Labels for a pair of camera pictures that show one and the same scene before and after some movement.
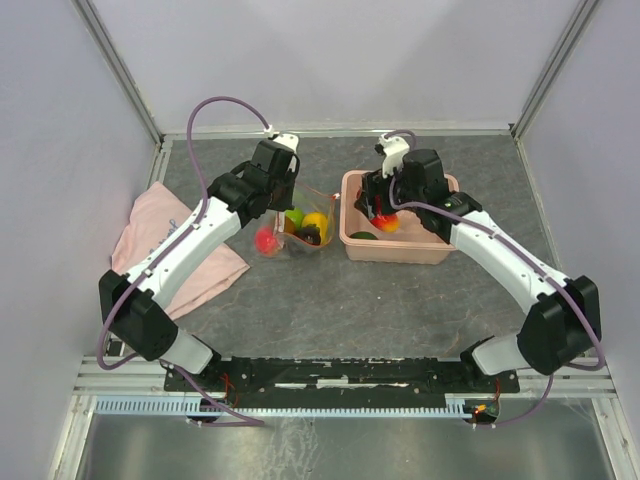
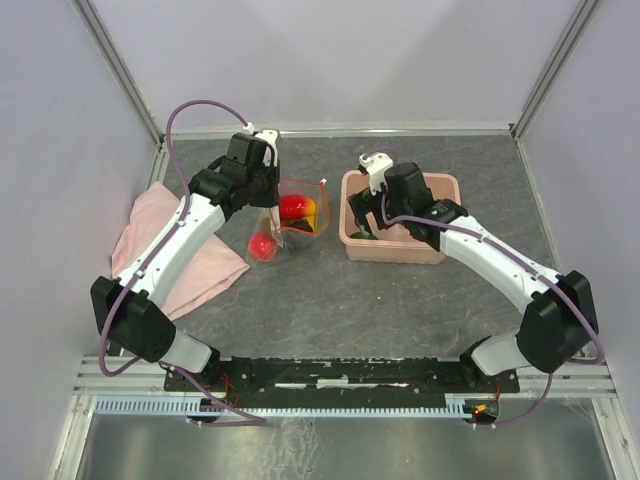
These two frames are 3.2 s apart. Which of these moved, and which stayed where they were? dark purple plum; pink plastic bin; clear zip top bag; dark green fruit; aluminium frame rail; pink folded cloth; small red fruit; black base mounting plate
Moved: clear zip top bag; dark purple plum; small red fruit
Stayed: pink folded cloth; black base mounting plate; pink plastic bin; aluminium frame rail; dark green fruit
